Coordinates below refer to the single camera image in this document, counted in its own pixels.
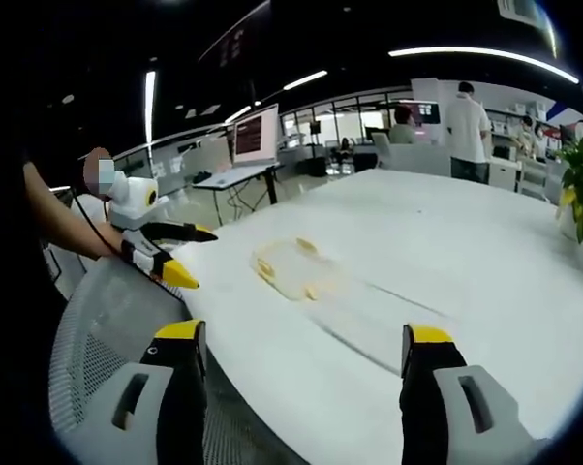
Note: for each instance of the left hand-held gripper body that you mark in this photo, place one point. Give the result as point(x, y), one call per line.
point(131, 198)

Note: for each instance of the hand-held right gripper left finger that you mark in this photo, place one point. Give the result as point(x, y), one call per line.
point(175, 387)

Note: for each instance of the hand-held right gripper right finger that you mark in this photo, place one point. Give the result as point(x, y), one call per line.
point(432, 402)

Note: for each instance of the grey mesh office chair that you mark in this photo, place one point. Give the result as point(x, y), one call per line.
point(102, 315)

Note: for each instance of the white desk with black legs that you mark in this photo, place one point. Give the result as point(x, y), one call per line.
point(238, 176)

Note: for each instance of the ceiling light strip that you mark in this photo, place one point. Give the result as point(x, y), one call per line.
point(485, 53)
point(149, 106)
point(305, 80)
point(237, 114)

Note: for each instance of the person's dark clothing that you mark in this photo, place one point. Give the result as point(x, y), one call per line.
point(39, 276)

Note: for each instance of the computer monitor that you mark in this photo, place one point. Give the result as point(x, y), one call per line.
point(255, 138)

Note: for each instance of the green potted plant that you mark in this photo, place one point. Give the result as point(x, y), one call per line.
point(582, 179)

